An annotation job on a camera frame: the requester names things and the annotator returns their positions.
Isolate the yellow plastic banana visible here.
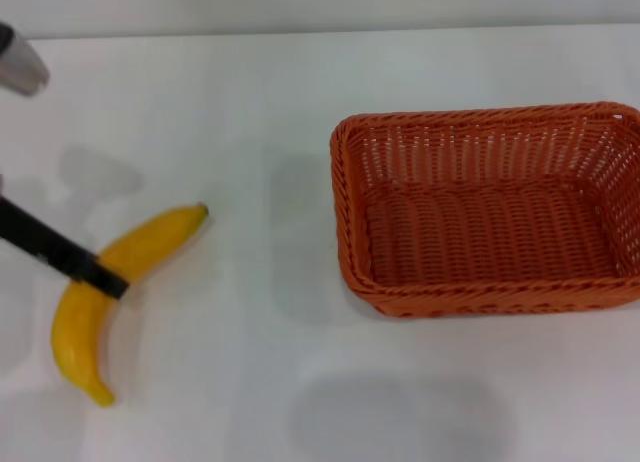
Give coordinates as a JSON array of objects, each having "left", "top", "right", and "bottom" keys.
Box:
[{"left": 51, "top": 202, "right": 210, "bottom": 409}]

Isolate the orange woven plastic basket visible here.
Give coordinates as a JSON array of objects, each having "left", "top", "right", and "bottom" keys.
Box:
[{"left": 328, "top": 100, "right": 640, "bottom": 319}]

